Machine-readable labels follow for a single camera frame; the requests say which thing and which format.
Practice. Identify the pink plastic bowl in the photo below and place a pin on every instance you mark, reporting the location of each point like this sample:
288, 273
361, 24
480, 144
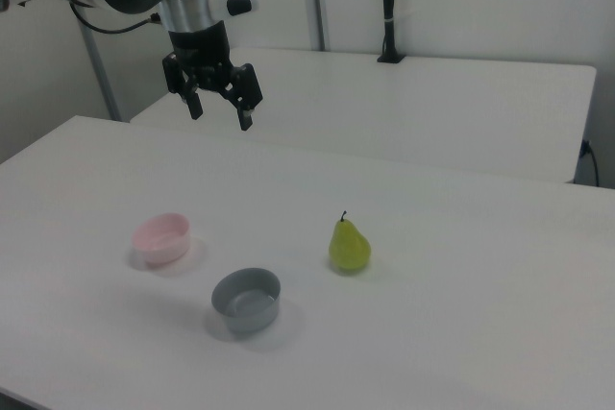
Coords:
161, 239

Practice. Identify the black camera pole with clamp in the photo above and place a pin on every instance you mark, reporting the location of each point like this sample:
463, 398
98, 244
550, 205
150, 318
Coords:
388, 11

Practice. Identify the green pear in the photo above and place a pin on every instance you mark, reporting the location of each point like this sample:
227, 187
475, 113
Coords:
349, 249

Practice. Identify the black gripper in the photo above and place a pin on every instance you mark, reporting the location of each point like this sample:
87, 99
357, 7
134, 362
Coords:
199, 50

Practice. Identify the white side table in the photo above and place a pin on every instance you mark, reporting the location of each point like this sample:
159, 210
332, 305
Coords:
384, 107

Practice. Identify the grey plastic bowl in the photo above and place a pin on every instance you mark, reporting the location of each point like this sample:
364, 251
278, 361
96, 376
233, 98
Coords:
246, 302

